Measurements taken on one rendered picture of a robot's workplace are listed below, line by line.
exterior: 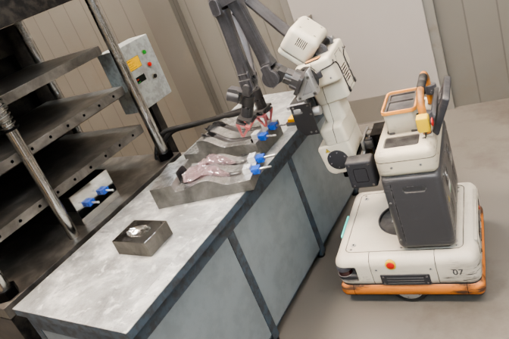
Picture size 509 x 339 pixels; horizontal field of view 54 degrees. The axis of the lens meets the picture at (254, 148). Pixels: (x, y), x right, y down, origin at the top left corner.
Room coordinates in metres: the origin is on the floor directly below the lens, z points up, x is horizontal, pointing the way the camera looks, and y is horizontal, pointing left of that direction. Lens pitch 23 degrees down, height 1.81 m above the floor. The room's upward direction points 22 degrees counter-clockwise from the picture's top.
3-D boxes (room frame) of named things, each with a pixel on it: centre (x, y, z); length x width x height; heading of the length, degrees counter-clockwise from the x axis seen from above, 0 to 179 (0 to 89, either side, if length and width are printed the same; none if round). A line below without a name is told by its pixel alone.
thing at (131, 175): (2.61, 1.16, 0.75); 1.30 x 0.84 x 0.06; 142
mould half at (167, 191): (2.20, 0.26, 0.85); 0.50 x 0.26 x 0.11; 69
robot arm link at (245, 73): (2.14, -0.08, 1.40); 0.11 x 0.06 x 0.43; 150
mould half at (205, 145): (2.53, 0.10, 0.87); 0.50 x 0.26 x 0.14; 52
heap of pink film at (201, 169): (2.20, 0.25, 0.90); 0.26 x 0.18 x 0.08; 69
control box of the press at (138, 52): (3.13, 0.52, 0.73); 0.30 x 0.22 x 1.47; 142
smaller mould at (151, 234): (1.89, 0.58, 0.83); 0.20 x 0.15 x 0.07; 52
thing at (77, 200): (2.60, 1.07, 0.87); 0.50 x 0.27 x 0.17; 52
